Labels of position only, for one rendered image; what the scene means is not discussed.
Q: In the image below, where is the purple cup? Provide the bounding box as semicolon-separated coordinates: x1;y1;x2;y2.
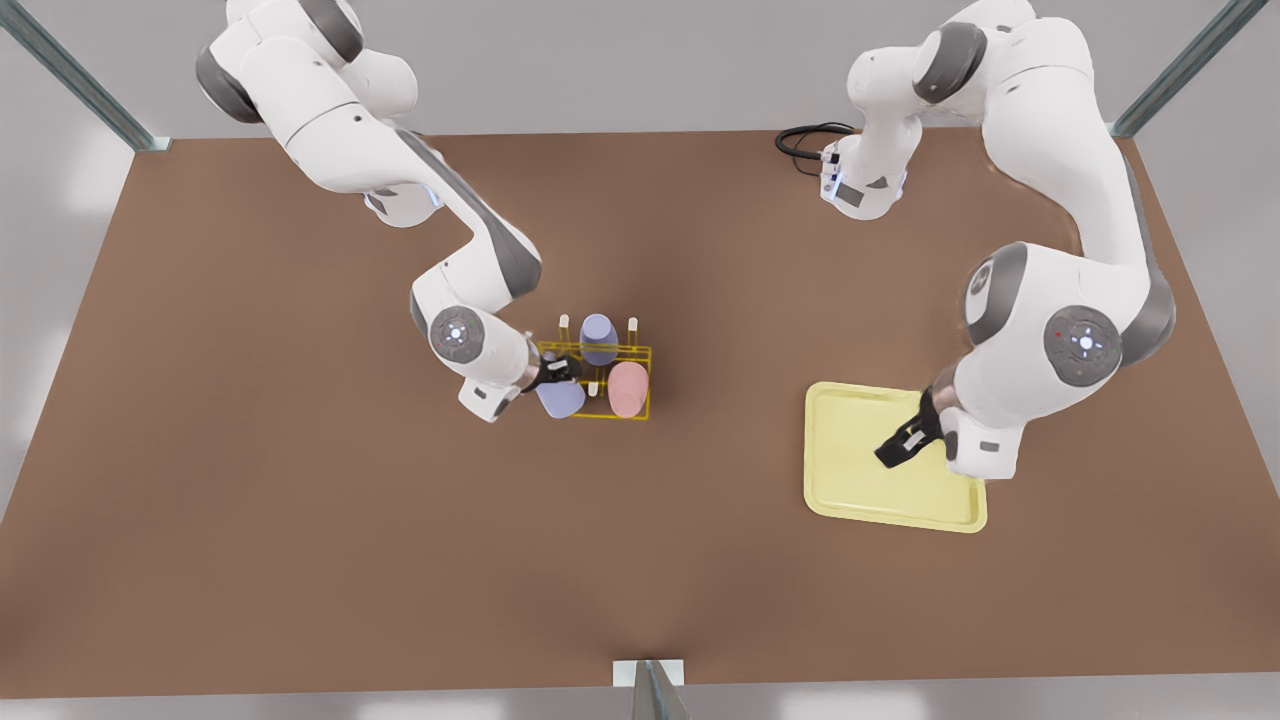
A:
580;313;620;367
535;381;587;420

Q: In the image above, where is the pale yellow tray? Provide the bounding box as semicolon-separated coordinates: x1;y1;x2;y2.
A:
803;381;989;535

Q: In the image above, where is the pink cup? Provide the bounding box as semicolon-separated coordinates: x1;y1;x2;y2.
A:
608;361;650;419

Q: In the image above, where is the yellow wire cup rack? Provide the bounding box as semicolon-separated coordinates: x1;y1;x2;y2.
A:
534;314;653;421

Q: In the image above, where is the black cable loop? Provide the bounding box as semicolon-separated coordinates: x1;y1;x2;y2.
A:
774;122;857;180

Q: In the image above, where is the silver frame post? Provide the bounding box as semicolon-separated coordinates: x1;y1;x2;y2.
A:
1108;0;1271;140
0;0;172;154
612;659;692;720

